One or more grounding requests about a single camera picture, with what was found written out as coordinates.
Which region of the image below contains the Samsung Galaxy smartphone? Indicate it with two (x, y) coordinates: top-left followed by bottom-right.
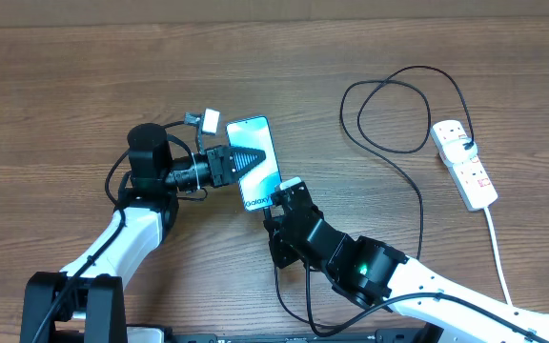
(226, 115), (281, 212)

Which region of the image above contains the black USB charging cable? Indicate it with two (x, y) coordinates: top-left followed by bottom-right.
(262, 65), (477, 330)

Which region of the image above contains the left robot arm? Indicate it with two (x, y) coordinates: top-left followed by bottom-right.
(20, 123), (267, 343)

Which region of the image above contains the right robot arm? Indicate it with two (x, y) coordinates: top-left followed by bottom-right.
(264, 178), (549, 342)

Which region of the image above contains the white charger adapter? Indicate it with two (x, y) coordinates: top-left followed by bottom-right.
(431, 120), (478, 167)

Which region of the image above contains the white power strip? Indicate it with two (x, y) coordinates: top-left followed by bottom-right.
(448, 155), (498, 212)

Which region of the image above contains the white power strip cord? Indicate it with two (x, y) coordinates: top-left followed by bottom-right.
(482, 207), (514, 306)

